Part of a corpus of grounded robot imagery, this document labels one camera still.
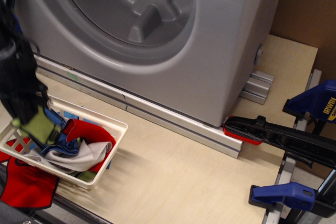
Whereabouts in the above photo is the short aluminium extrusion piece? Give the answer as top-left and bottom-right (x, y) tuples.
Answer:
(239, 70), (275, 105)

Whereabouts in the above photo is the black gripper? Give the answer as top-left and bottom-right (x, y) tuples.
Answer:
(1, 37), (50, 124)

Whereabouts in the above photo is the grey toy washing machine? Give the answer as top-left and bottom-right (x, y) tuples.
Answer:
(15, 0), (278, 126)

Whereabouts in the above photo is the blue clamp lower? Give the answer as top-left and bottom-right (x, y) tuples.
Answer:
(248, 182), (316, 211)

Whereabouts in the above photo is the blue cloth with black trim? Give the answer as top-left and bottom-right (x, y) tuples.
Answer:
(41, 108), (79, 156)

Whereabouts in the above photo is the brown cardboard box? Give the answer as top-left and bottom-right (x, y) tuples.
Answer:
(271, 0), (335, 80)

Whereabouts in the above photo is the red cloth under basket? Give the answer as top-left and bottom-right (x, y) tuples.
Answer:
(1, 152), (59, 210)

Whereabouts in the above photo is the blue Irwin clamp upper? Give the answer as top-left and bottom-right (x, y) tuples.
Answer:
(282, 80), (335, 123)

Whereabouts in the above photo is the green cloth at basket bottom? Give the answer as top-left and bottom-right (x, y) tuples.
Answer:
(70, 170), (97, 183)

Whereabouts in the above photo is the grey white cloth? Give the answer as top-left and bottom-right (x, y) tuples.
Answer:
(25, 142), (113, 174)

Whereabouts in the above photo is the long aluminium extrusion rail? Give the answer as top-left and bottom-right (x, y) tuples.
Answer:
(35, 55), (243, 158)

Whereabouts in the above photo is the green cloth with black trim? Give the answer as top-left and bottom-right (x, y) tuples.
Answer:
(11, 106), (66, 148)

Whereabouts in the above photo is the white plastic basket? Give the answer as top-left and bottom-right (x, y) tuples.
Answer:
(1, 96), (128, 190)

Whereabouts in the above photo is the black red bar clamp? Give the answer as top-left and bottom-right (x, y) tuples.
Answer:
(223, 116), (335, 169)

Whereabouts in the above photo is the red cloth in basket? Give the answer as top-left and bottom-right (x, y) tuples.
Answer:
(63, 119), (116, 161)

